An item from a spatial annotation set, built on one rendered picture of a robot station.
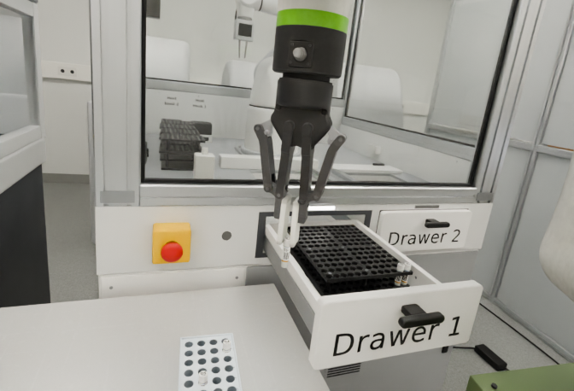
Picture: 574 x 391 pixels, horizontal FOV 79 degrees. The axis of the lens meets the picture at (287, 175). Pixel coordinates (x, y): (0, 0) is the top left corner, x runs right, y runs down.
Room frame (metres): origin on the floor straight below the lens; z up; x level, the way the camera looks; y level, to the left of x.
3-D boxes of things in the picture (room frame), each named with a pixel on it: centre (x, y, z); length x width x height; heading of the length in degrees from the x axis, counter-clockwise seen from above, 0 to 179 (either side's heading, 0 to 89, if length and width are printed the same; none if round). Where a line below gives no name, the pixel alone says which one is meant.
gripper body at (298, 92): (0.48, -0.01, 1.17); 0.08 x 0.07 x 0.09; 76
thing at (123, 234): (1.24, 0.04, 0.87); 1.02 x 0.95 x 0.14; 110
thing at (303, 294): (0.67, -0.13, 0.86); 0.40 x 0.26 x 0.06; 20
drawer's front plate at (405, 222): (0.88, -0.38, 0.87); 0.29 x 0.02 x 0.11; 110
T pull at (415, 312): (0.45, -0.21, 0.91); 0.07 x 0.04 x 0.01; 110
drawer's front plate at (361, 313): (0.47, -0.20, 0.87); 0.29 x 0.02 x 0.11; 110
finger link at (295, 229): (0.48, -0.02, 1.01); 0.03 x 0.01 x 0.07; 166
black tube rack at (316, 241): (0.66, -0.13, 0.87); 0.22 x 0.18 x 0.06; 20
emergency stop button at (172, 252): (0.61, 0.20, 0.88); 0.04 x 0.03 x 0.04; 110
